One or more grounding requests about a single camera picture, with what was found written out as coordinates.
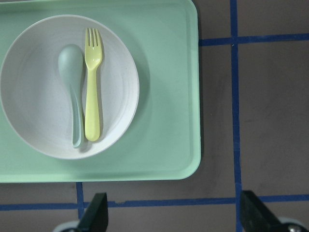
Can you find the white round plate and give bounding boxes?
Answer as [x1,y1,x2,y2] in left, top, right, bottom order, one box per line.
[0,15,140,159]

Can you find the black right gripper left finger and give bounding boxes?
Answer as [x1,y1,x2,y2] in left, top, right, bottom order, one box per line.
[77,193,108,232]

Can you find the light green plastic tray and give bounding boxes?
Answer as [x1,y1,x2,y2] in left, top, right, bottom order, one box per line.
[0,0,201,183]

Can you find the yellow plastic fork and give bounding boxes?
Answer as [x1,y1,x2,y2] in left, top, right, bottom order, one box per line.
[84,28,103,142]

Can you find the light green plastic spoon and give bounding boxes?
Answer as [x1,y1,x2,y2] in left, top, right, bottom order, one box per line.
[58,44,84,148]

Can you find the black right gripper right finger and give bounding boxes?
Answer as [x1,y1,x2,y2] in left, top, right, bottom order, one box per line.
[240,190,289,232]

